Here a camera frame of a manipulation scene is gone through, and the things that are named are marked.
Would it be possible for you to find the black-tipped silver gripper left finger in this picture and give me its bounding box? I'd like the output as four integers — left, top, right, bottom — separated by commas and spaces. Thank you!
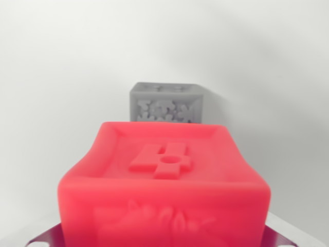
24, 222, 63, 247

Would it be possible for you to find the black-tipped silver gripper right finger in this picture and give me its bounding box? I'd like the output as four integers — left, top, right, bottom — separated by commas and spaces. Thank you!
264, 212, 329, 247

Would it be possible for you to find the red embossed cube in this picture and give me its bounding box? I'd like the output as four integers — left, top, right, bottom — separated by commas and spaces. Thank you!
57, 121, 272, 247

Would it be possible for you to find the grey embossed cube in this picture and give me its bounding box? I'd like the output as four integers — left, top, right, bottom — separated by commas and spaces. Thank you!
129, 81, 204, 125

